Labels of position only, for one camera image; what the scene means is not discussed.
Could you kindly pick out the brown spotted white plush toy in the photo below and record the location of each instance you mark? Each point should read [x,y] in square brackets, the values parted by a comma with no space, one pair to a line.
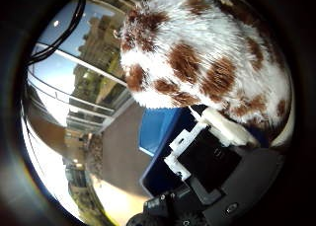
[197,38]

